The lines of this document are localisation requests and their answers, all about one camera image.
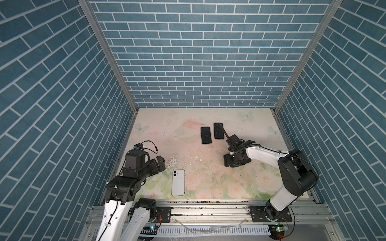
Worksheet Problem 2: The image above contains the white phone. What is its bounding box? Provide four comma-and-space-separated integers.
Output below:
171, 169, 185, 196

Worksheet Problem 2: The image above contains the blue phone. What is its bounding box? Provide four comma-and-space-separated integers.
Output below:
214, 123, 225, 140

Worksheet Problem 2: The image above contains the black phone screen up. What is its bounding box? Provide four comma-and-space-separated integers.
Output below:
201, 127, 212, 145

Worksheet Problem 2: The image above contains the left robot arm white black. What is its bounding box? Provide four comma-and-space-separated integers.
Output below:
96, 149, 165, 241

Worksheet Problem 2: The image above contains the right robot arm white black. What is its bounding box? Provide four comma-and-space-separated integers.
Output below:
224, 145, 319, 222

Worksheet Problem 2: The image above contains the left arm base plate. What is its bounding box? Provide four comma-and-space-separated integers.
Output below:
156, 206, 172, 224

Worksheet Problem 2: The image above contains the aluminium front rail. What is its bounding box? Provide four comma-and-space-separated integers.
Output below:
85, 200, 335, 227

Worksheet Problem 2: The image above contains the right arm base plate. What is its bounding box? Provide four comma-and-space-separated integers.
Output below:
246, 206, 293, 223

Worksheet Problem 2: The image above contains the white slotted cable duct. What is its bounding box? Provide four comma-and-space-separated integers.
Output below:
140, 225, 271, 238

